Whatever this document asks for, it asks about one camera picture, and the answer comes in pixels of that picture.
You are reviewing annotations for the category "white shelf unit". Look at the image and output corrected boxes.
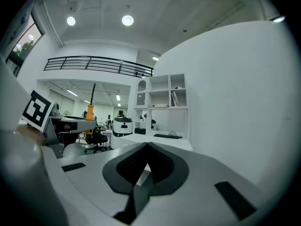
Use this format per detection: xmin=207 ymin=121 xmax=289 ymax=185
xmin=133 ymin=73 xmax=190 ymax=140

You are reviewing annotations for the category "black office chair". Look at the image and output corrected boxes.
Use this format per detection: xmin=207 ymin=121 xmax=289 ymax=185
xmin=84 ymin=128 xmax=109 ymax=154

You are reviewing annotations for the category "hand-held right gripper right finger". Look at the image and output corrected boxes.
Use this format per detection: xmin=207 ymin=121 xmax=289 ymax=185
xmin=130 ymin=142 xmax=279 ymax=226

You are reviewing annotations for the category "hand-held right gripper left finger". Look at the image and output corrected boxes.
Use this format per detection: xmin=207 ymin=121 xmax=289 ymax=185
xmin=58 ymin=142 xmax=149 ymax=225

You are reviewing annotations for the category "person's left forearm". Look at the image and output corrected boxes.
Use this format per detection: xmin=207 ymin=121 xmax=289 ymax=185
xmin=16 ymin=125 xmax=47 ymax=147

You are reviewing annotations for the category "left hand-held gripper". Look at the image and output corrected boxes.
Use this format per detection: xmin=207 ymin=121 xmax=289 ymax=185
xmin=0 ymin=55 xmax=69 ymax=226

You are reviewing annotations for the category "black balcony railing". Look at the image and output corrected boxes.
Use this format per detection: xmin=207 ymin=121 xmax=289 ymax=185
xmin=43 ymin=56 xmax=154 ymax=78

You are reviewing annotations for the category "black keyboard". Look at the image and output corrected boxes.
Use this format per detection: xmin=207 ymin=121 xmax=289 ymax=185
xmin=153 ymin=133 xmax=180 ymax=139

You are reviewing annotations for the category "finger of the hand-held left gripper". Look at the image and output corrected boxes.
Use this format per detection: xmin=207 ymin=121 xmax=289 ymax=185
xmin=48 ymin=115 xmax=97 ymax=134

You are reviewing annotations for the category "dark framed window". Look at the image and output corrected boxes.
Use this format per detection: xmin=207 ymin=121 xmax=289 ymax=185
xmin=5 ymin=14 xmax=46 ymax=78

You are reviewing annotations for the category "white robot with black top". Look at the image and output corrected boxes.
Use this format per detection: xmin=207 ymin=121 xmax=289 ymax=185
xmin=111 ymin=116 xmax=134 ymax=150

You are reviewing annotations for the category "orange handled screwdriver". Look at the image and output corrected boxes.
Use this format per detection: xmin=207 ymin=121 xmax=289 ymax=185
xmin=84 ymin=83 xmax=96 ymax=137

